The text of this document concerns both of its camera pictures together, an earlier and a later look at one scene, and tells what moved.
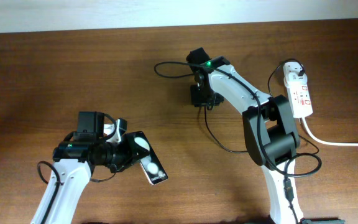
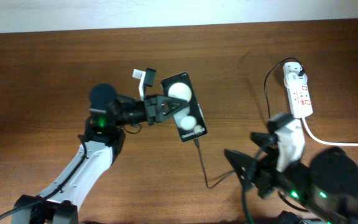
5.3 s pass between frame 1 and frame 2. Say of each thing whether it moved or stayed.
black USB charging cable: moved
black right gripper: moved
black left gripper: moved
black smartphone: moved
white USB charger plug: stayed
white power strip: stayed
